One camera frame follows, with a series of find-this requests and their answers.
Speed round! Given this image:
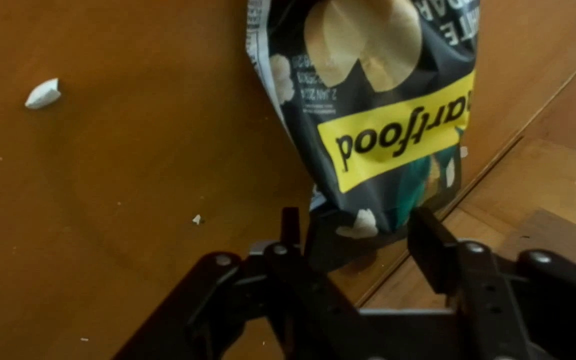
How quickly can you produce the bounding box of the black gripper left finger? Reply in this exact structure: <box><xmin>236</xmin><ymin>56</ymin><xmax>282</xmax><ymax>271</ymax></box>
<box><xmin>114</xmin><ymin>207</ymin><xmax>372</xmax><ymax>360</ymax></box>

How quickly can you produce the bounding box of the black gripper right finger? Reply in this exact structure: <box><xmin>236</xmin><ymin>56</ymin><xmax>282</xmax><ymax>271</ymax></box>
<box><xmin>406</xmin><ymin>205</ymin><xmax>576</xmax><ymax>360</ymax></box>

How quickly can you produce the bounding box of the black yellow chips pack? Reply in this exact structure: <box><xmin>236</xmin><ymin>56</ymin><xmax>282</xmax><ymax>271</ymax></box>
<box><xmin>244</xmin><ymin>0</ymin><xmax>484</xmax><ymax>273</ymax></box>

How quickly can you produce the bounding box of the white crumb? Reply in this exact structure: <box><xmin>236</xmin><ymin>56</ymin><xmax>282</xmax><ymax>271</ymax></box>
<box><xmin>22</xmin><ymin>77</ymin><xmax>64</xmax><ymax>112</ymax></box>

